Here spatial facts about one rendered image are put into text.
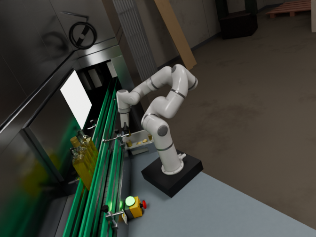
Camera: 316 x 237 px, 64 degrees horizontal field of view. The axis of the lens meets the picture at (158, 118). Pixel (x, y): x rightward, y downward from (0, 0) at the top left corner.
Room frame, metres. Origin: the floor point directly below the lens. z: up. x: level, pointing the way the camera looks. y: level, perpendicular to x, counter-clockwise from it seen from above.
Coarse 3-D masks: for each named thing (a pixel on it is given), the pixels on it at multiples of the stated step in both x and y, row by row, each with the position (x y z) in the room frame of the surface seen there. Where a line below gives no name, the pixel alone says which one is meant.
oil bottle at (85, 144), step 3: (84, 141) 1.21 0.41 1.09; (81, 144) 1.18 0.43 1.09; (84, 144) 1.18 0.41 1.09; (87, 144) 1.20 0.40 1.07; (87, 147) 1.18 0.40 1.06; (90, 147) 1.21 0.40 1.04; (90, 150) 1.19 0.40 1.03; (90, 153) 1.17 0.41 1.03; (93, 153) 1.20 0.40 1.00; (93, 156) 1.19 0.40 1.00; (93, 159) 1.17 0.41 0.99; (96, 159) 1.20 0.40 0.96
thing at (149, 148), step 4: (144, 144) 1.39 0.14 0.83; (148, 144) 1.38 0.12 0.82; (152, 144) 1.38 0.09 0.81; (132, 148) 1.39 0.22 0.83; (136, 148) 1.39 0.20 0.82; (140, 148) 1.39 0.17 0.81; (144, 148) 1.38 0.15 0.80; (148, 148) 1.38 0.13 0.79; (152, 148) 1.38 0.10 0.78; (128, 152) 1.39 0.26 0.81; (132, 152) 1.39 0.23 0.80; (136, 152) 1.39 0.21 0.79; (140, 152) 1.39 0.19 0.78; (144, 152) 1.39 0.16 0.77; (148, 152) 1.38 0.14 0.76; (152, 152) 1.38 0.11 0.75; (128, 156) 1.39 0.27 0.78; (132, 156) 1.39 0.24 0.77; (136, 156) 1.39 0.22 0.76
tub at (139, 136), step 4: (136, 132) 1.55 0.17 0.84; (140, 132) 1.54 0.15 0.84; (144, 132) 1.54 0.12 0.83; (132, 136) 1.55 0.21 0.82; (136, 136) 1.55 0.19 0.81; (140, 136) 1.54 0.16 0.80; (144, 136) 1.54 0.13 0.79; (124, 140) 1.52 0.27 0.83; (132, 140) 1.55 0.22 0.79; (136, 140) 1.54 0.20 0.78; (140, 140) 1.54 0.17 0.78; (148, 140) 1.51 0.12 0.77; (152, 140) 1.38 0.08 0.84; (132, 144) 1.53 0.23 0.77; (140, 144) 1.38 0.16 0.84; (128, 148) 1.39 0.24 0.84
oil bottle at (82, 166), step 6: (84, 156) 1.09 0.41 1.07; (72, 162) 1.06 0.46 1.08; (78, 162) 1.05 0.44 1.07; (84, 162) 1.06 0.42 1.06; (78, 168) 1.05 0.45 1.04; (84, 168) 1.05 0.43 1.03; (90, 168) 1.08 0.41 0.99; (84, 174) 1.05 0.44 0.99; (90, 174) 1.05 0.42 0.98; (84, 180) 1.05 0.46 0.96; (90, 180) 1.05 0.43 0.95; (90, 186) 1.05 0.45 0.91
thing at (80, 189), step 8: (112, 80) 2.63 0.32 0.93; (112, 88) 2.48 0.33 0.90; (104, 104) 1.99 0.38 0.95; (104, 112) 1.90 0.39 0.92; (104, 120) 1.81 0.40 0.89; (96, 128) 1.58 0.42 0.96; (96, 136) 1.51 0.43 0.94; (96, 144) 1.45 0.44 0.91; (80, 184) 1.03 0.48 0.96; (80, 192) 1.00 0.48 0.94; (80, 200) 0.96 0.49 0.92; (72, 208) 0.88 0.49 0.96; (80, 208) 0.92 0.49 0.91; (72, 216) 0.84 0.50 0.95; (80, 216) 0.89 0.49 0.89; (72, 224) 0.82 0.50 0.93; (64, 232) 0.75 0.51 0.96; (72, 232) 0.79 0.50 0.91
